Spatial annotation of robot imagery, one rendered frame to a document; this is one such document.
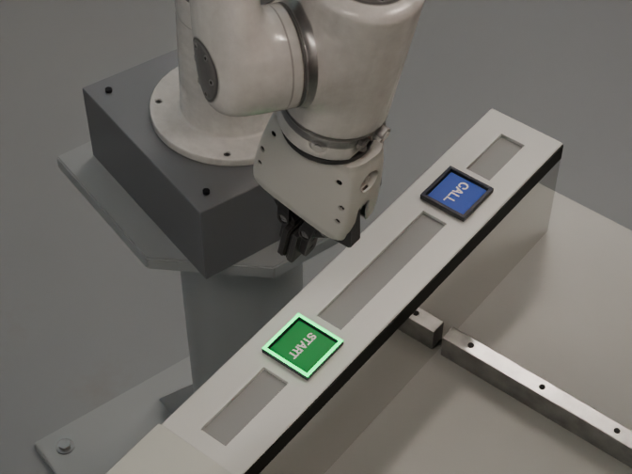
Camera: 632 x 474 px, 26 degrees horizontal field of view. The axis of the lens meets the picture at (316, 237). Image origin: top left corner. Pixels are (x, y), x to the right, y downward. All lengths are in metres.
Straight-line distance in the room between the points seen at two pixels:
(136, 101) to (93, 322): 1.04
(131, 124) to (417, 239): 0.38
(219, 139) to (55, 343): 1.10
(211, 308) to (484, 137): 0.44
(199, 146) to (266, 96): 0.59
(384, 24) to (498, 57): 2.21
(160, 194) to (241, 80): 0.63
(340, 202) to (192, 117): 0.49
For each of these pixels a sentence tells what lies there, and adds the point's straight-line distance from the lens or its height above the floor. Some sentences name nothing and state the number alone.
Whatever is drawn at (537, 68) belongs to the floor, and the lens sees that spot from 3.12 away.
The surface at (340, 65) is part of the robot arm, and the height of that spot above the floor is 1.37.
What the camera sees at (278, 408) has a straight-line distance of 1.27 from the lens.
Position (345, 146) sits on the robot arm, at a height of 1.28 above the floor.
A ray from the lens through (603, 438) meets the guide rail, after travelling 1.42.
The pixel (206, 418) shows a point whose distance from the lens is 1.26.
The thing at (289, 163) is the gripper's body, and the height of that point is 1.23.
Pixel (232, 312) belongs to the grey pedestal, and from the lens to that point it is 1.74.
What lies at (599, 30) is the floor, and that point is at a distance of 3.25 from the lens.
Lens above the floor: 1.99
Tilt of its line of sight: 47 degrees down
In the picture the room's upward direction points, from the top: straight up
